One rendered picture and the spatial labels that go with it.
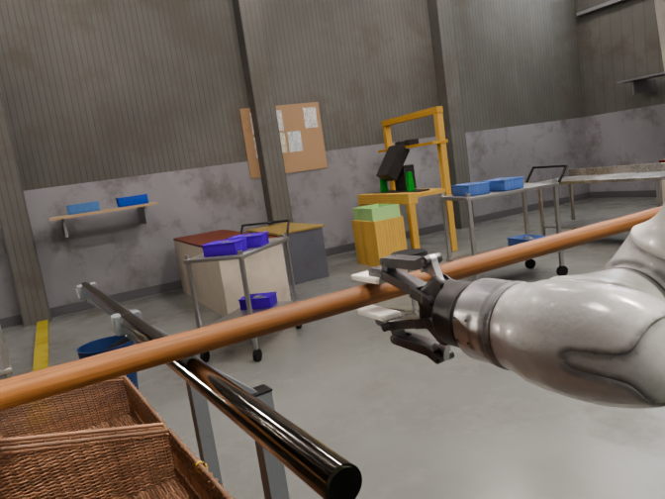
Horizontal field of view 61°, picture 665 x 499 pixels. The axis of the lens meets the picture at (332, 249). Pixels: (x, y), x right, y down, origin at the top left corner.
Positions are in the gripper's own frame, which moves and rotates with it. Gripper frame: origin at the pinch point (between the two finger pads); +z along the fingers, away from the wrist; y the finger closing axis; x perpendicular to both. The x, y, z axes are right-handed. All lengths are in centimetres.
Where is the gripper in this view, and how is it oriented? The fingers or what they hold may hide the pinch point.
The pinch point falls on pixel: (374, 294)
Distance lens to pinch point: 79.8
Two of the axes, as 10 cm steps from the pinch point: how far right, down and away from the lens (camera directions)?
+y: 1.4, 9.8, 1.4
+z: -5.0, -0.5, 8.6
